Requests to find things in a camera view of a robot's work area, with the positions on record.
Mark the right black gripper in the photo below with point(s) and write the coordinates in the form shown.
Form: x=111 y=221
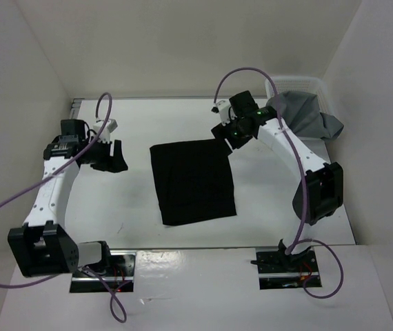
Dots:
x=220 y=132

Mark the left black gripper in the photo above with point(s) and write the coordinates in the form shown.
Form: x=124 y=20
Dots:
x=116 y=164

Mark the black skirt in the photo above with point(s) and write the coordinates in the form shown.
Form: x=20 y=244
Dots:
x=193 y=181

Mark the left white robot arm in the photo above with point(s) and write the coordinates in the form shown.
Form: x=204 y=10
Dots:
x=41 y=246

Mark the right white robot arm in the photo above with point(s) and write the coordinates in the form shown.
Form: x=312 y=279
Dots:
x=320 y=184

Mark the grey skirt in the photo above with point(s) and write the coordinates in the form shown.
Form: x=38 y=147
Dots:
x=301 y=112

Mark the white plastic laundry basket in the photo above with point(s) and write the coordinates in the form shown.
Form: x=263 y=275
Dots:
x=311 y=85

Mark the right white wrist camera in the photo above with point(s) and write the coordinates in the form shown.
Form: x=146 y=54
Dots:
x=224 y=109

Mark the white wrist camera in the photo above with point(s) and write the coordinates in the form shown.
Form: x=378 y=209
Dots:
x=224 y=109
x=104 y=129

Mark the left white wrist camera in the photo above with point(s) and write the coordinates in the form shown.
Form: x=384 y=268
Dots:
x=104 y=129

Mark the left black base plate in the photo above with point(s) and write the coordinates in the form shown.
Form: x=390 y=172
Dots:
x=118 y=275

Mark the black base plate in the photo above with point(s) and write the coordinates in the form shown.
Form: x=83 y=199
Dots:
x=118 y=275
x=275 y=271

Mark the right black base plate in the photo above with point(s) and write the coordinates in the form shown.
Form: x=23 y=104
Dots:
x=275 y=271

